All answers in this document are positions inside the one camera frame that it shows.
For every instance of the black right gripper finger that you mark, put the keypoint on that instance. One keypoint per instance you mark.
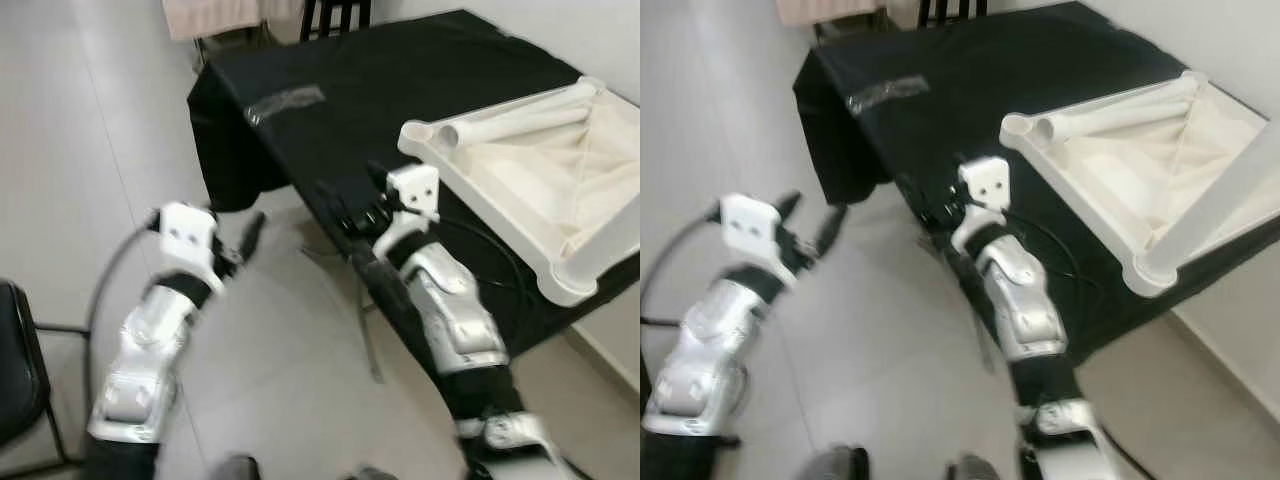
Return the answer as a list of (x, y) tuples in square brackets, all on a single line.
[(338, 200), (912, 190)]

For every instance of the white plastic table top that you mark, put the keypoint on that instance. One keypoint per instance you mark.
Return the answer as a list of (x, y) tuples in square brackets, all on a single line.
[(1130, 180), (540, 190)]

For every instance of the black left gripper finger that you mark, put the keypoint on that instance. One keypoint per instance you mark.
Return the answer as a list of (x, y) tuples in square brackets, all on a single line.
[(788, 202), (833, 228), (255, 232)]

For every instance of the metal folding table frame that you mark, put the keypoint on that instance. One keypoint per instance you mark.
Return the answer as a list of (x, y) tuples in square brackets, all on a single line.
[(370, 340), (990, 355)]

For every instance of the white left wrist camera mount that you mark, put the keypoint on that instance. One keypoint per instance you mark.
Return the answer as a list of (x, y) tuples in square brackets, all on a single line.
[(750, 228), (185, 235)]

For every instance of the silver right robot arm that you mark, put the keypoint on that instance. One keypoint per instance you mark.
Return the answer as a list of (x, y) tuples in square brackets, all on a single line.
[(455, 310), (1030, 310)]

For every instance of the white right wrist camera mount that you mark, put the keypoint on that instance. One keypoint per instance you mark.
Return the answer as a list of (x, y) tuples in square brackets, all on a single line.
[(415, 190), (985, 180)]

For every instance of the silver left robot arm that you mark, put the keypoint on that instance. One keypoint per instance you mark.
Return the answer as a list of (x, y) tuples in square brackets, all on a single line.
[(705, 360), (145, 360)]

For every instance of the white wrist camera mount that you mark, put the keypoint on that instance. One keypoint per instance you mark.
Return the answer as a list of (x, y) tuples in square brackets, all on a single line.
[(985, 180), (750, 228), (415, 190), (185, 235)]

